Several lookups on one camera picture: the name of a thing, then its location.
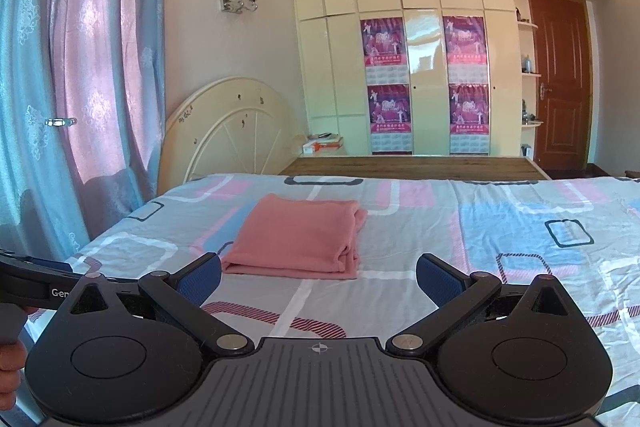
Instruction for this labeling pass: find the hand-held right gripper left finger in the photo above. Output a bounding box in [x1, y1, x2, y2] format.
[57, 252, 256, 356]

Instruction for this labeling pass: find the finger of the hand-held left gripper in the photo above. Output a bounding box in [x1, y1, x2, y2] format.
[0, 249, 141, 283]

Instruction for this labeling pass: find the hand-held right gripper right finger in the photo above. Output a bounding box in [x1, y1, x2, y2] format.
[385, 252, 583, 356]

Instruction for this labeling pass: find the pink sweater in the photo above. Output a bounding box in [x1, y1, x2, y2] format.
[221, 193, 369, 280]

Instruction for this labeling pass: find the person's left hand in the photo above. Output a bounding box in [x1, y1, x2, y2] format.
[0, 338, 29, 410]

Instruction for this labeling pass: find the patterned bed sheet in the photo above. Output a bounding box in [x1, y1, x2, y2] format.
[20, 172, 640, 418]

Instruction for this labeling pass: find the wooden bed base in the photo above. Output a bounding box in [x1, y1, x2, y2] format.
[277, 154, 553, 182]

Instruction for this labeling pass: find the cream round headboard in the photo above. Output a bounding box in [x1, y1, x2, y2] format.
[157, 77, 308, 195]

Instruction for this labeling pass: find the white orange box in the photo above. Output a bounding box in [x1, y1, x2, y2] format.
[300, 132, 346, 156]

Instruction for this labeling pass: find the sheer blue pink curtain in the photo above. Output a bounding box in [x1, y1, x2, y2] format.
[0, 0, 171, 263]

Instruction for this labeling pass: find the brown wooden door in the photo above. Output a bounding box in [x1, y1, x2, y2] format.
[527, 0, 593, 172]

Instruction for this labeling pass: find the cream glossy wardrobe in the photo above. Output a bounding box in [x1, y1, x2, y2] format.
[284, 0, 613, 156]

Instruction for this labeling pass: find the cream corner shelf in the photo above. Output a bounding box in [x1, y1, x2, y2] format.
[512, 0, 545, 158]

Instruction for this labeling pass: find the purple wall poster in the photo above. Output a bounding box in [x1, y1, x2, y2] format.
[442, 15, 488, 82]
[360, 18, 407, 85]
[448, 83, 491, 155]
[367, 84, 413, 154]

